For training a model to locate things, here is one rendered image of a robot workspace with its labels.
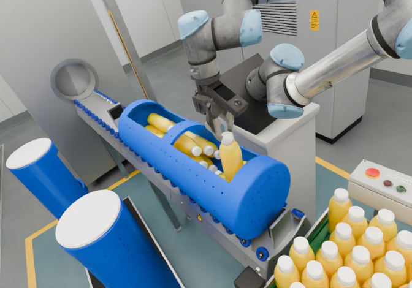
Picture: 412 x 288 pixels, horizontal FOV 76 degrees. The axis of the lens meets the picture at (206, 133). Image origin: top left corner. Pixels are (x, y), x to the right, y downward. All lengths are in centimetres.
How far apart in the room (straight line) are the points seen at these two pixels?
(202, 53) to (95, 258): 91
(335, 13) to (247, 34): 154
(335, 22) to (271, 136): 126
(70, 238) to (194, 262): 113
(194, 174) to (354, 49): 61
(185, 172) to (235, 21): 56
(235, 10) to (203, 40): 10
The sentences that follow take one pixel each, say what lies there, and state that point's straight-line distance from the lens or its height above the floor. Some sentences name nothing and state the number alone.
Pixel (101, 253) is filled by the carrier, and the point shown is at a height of 95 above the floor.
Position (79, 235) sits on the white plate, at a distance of 122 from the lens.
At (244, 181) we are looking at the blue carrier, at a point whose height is 123.
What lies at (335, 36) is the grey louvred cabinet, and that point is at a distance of 219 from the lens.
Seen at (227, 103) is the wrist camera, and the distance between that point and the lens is 68.
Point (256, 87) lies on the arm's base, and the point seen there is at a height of 131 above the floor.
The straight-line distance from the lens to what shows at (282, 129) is 110.
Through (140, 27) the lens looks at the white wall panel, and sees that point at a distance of 592.
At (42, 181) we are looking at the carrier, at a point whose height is 88.
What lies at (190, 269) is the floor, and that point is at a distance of 213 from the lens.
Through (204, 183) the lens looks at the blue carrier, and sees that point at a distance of 91.
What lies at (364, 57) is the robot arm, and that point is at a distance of 77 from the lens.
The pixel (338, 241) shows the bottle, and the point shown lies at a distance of 89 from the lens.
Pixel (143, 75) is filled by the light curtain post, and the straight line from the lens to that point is 209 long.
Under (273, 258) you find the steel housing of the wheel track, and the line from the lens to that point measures 99.
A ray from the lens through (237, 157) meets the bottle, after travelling 83.
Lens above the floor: 183
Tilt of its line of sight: 36 degrees down
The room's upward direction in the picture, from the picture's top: 18 degrees counter-clockwise
